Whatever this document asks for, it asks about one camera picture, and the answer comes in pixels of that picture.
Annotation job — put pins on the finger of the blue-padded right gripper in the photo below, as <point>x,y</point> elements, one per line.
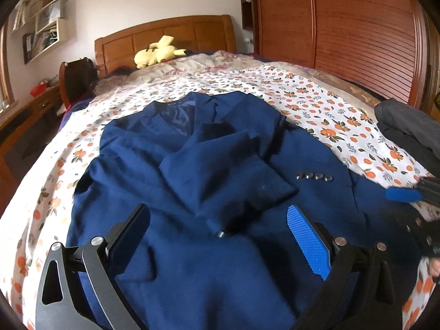
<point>404,195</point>

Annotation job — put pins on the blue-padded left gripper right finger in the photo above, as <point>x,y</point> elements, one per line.
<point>357,290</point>

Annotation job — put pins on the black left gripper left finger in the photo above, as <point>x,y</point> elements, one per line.
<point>61,300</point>

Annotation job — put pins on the navy blue suit jacket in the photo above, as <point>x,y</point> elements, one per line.
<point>218,174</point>

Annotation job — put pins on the dark grey folded clothes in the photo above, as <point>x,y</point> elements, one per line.
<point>413,130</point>

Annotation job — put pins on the person's right hand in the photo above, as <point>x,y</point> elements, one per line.
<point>434,267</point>

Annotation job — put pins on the orange floral bed sheet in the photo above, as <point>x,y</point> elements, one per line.
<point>40,211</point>

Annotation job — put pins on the long wooden desk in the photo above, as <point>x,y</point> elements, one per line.
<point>24,135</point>

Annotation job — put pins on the louvered wooden wardrobe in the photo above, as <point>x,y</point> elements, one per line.
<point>380,45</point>

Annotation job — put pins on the beige floral quilt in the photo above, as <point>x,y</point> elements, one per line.
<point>198,62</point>

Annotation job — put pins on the red bowl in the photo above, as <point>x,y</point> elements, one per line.
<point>38,90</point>

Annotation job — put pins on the dark brown chair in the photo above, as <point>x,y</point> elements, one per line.
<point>76,79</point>

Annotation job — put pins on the yellow Pikachu plush toy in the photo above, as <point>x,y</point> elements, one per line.
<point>159,52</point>

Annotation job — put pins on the window with wooden frame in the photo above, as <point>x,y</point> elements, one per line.
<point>7,98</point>

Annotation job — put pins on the white wall shelf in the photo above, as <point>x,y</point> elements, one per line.
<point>41,26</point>

